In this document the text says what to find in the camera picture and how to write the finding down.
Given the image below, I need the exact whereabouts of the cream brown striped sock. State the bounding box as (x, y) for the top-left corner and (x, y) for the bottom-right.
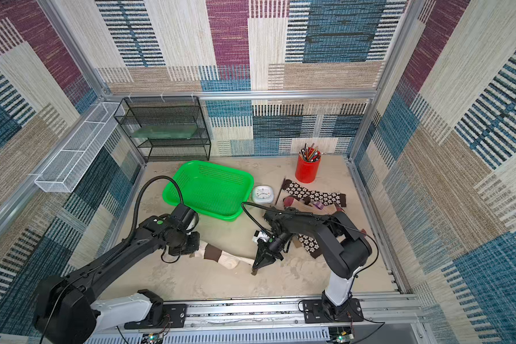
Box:
(190, 241), (255, 269)

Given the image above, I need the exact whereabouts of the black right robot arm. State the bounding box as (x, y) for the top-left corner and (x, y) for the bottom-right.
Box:
(241, 202), (374, 323)

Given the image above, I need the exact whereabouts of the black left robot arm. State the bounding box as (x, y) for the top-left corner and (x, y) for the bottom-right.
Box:
(33, 190), (200, 343)

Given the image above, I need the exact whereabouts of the brown floral sock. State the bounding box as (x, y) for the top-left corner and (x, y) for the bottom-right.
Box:
(281, 179), (347, 208)
(298, 234), (323, 259)

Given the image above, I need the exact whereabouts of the small white alarm clock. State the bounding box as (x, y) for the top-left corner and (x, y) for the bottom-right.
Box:
(252, 185), (275, 204)

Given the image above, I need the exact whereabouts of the green plastic basket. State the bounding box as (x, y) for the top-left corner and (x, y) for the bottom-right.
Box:
(162, 161), (255, 222)

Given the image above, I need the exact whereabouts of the black pencil on table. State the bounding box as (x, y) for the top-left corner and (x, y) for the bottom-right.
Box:
(273, 176), (286, 206)

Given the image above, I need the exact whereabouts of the red pencil cup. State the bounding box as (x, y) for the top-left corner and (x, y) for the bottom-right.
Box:
(295, 143), (322, 183)

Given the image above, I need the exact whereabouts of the green mat on shelf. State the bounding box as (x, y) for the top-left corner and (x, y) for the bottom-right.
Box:
(130, 125), (198, 139)

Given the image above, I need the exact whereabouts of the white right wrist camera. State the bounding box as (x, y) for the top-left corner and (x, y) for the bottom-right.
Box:
(252, 230), (270, 244)

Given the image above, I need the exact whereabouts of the black wire mesh shelf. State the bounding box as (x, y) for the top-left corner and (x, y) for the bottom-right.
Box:
(114, 96), (212, 163)

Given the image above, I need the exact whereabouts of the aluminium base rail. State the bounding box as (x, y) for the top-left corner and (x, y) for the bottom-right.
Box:
(59, 292), (427, 344)

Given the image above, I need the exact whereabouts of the white wire mesh tray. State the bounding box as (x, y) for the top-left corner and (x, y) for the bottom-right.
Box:
(34, 102), (119, 193)

